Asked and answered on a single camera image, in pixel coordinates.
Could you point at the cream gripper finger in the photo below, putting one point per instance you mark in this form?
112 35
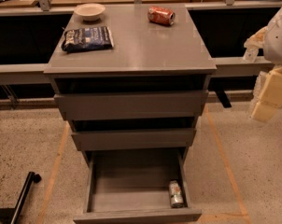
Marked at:
256 40
267 95

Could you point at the green silver 7up can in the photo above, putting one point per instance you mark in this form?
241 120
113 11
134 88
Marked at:
176 199

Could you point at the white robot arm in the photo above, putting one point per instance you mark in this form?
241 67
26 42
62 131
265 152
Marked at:
272 47

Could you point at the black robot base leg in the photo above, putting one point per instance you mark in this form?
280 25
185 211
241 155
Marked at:
11 215

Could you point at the red soda can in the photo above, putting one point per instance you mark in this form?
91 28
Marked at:
161 15

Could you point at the grey top drawer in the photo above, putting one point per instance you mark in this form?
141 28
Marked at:
145 105

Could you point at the grey drawer cabinet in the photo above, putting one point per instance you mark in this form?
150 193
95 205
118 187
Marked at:
147 57

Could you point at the grey open bottom drawer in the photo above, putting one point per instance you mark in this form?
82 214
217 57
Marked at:
132 187

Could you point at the grey middle drawer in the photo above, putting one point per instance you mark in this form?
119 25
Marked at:
132 139

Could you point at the clear sanitizer pump bottle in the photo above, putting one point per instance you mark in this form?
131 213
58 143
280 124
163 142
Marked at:
251 55

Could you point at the white ceramic bowl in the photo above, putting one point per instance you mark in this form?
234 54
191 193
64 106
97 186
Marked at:
90 12

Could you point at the dark blue chip bag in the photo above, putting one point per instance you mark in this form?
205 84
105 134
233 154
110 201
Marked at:
87 39

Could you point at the black bracket under rail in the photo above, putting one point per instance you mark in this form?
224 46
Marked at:
223 98

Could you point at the grey metal rail frame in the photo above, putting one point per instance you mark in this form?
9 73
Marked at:
227 65

